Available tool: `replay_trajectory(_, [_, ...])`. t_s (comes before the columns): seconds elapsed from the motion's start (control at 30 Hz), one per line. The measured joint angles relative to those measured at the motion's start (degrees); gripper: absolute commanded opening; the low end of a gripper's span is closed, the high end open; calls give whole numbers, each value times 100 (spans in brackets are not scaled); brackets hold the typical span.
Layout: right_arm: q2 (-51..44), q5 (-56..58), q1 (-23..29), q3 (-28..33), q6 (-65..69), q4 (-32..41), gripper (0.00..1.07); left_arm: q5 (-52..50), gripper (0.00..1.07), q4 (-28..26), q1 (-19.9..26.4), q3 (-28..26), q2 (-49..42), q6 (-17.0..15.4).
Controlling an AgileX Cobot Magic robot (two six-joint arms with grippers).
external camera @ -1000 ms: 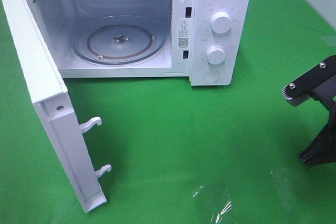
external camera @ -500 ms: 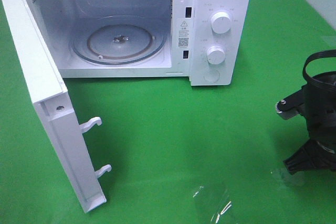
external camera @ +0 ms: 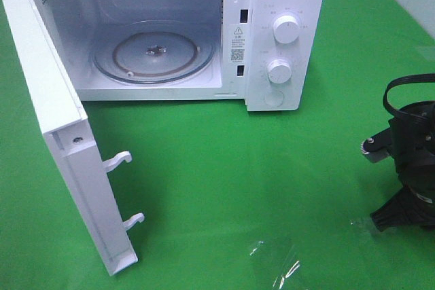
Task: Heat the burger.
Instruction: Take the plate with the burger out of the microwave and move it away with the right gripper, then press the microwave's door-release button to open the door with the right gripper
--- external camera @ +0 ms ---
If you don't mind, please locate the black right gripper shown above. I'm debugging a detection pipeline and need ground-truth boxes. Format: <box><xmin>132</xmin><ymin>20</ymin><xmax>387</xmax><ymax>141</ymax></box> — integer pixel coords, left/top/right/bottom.
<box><xmin>370</xmin><ymin>118</ymin><xmax>434</xmax><ymax>232</ymax></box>

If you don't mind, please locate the round door release button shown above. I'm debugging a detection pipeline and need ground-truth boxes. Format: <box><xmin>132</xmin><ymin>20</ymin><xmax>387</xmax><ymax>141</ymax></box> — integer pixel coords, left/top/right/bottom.
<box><xmin>264</xmin><ymin>90</ymin><xmax>285</xmax><ymax>107</ymax></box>

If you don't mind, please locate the white microwave knob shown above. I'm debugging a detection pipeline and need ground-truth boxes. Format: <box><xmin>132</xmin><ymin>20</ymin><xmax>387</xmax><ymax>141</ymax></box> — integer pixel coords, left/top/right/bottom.
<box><xmin>266</xmin><ymin>58</ymin><xmax>293</xmax><ymax>84</ymax></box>
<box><xmin>273</xmin><ymin>14</ymin><xmax>300</xmax><ymax>44</ymax></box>

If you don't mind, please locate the white microwave door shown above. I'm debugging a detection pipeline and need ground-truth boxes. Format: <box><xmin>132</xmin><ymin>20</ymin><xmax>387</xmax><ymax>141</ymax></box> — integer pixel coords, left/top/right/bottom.
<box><xmin>2</xmin><ymin>0</ymin><xmax>144</xmax><ymax>275</ymax></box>

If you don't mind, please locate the green table mat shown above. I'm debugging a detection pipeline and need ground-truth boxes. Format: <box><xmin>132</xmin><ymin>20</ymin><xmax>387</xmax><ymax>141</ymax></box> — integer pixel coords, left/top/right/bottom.
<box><xmin>1</xmin><ymin>0</ymin><xmax>434</xmax><ymax>289</ymax></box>

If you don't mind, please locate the white microwave oven body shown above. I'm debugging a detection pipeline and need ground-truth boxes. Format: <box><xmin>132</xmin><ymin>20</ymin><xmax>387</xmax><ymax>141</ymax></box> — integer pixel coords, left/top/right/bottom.
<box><xmin>36</xmin><ymin>0</ymin><xmax>322</xmax><ymax>111</ymax></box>

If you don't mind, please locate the glass microwave turntable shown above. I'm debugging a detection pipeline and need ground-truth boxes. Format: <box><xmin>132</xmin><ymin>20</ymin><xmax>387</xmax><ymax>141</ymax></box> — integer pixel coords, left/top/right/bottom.
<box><xmin>92</xmin><ymin>20</ymin><xmax>220</xmax><ymax>85</ymax></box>

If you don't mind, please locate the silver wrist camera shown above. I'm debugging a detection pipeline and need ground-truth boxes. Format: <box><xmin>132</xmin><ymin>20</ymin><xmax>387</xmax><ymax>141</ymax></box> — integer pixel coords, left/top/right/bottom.
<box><xmin>360</xmin><ymin>128</ymin><xmax>392</xmax><ymax>163</ymax></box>

